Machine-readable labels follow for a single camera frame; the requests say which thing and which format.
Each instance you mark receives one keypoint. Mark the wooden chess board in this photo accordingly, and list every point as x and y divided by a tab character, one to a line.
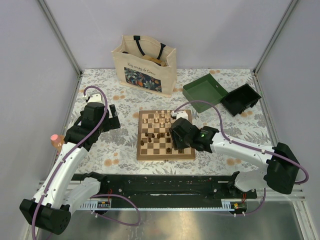
154	141

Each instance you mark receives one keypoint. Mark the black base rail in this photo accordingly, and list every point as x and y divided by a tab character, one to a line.
169	191

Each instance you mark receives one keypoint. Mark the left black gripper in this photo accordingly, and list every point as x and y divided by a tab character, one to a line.
112	122

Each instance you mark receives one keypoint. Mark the green open box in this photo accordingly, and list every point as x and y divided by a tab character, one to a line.
205	88

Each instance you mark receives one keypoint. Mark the floral table mat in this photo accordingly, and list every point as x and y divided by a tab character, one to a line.
115	150

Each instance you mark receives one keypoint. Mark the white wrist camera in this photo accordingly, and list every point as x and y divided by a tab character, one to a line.
180	114
94	98

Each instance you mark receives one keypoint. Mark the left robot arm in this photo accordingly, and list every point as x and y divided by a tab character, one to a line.
51	207

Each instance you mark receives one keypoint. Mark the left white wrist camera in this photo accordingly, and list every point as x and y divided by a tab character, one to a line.
94	98

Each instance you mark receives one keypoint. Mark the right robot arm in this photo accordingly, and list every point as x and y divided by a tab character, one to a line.
277	166

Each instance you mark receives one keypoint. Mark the black plastic bin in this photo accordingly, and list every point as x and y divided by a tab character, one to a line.
240	99

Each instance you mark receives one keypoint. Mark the beige printed tote bag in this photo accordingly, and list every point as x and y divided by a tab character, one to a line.
144	63

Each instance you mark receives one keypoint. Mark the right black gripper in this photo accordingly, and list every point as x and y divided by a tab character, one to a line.
177	145

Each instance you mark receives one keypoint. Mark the pink capped bottle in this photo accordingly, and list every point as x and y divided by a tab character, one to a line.
57	141

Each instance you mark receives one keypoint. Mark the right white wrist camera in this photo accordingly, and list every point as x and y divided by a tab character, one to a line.
180	114

